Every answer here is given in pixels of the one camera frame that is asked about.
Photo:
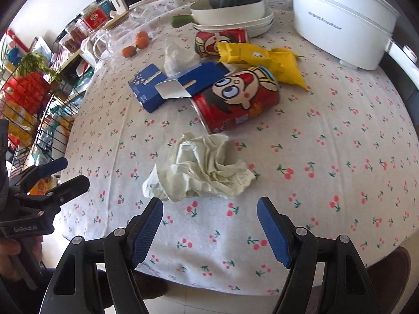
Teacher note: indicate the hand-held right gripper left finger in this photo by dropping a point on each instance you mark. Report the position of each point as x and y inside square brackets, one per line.
[147, 232]

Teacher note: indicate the jar of red dried fruit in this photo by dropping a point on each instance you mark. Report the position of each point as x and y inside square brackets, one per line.
[77, 32]

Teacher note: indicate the brown trash bin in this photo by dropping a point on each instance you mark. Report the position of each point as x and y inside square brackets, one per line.
[392, 268]

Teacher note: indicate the person's left hand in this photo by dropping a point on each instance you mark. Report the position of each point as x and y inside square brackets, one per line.
[8, 248]

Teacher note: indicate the blue paper carton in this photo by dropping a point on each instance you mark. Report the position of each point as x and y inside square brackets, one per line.
[147, 91]

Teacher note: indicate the white plate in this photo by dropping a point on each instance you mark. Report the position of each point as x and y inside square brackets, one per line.
[262, 31]
[266, 19]

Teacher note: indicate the white electric cooking pot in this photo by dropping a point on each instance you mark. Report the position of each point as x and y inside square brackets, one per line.
[337, 16]

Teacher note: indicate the cherry print tablecloth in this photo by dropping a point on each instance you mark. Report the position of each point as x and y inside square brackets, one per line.
[327, 137]

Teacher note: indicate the clear plastic wrapper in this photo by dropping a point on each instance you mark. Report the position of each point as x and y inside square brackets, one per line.
[176, 57]

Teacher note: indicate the jar with red label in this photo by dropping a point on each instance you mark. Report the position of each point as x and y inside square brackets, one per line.
[95, 18]

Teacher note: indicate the white tissue paper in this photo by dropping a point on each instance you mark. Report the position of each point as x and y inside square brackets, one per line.
[203, 166]

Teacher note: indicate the clear plastic bag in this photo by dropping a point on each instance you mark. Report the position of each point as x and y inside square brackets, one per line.
[108, 39]

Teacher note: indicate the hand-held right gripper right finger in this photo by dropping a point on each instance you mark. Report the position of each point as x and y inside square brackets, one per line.
[273, 232]

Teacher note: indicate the small orange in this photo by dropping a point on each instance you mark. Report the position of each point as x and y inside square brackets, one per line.
[129, 51]
[143, 39]

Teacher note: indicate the red cartoon drink can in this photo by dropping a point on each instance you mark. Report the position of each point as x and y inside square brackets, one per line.
[226, 37]
[235, 104]

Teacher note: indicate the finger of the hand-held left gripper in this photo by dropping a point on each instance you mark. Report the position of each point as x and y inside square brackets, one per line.
[52, 166]
[72, 184]

